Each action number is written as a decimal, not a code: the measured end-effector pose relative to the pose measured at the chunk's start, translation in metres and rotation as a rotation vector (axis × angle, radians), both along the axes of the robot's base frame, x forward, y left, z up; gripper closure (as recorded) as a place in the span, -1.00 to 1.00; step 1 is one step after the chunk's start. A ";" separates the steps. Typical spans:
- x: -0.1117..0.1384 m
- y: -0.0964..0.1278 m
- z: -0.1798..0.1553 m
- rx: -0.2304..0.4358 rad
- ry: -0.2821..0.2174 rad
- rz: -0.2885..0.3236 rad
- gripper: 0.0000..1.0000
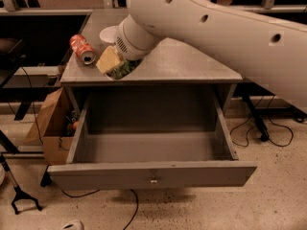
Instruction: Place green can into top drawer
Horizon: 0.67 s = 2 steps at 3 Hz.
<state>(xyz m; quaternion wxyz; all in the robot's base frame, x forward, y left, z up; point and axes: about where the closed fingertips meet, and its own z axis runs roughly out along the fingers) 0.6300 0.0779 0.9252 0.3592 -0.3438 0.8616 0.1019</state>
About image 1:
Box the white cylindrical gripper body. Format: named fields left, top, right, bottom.
left=114, top=14, right=165, bottom=60

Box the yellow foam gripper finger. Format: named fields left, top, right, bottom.
left=96, top=46, right=125, bottom=74

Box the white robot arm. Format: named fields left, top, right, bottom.
left=98, top=0, right=307, bottom=113

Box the red orange drink can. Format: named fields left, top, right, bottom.
left=70, top=34, right=96, bottom=65

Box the grey cabinet with flat top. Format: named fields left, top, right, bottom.
left=59, top=8, right=244, bottom=116

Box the grey open top drawer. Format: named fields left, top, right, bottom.
left=48, top=84, right=257, bottom=191

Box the small metal drawer knob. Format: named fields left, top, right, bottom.
left=150, top=175, right=158, bottom=184

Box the white ceramic bowl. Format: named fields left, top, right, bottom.
left=99, top=26, right=118, bottom=46

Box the brown cardboard box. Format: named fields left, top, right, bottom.
left=24, top=88, right=73, bottom=165

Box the black stand leg right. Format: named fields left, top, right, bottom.
left=243, top=92, right=270, bottom=142

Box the black grabber tool on floor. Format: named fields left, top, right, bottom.
left=0, top=152, right=42, bottom=215

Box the white object on floor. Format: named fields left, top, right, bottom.
left=60, top=219, right=84, bottom=230

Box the grey metal rail behind cabinet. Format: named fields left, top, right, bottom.
left=4, top=66, right=60, bottom=88

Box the black cable under drawer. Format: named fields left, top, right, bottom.
left=60, top=189, right=140, bottom=230

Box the black cable right floor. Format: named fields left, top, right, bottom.
left=229, top=94, right=295, bottom=148

